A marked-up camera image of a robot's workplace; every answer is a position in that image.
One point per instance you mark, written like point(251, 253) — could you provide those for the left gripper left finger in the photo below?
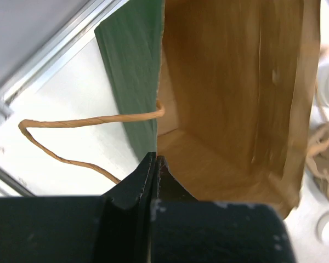
point(112, 227)

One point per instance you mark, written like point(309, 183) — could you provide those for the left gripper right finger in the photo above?
point(184, 229)

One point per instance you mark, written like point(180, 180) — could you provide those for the green paper bag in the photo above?
point(222, 89)

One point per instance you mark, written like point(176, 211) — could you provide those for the aluminium rail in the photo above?
point(50, 70)

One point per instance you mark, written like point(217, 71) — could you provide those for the brown cardboard cup carrier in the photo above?
point(317, 159)

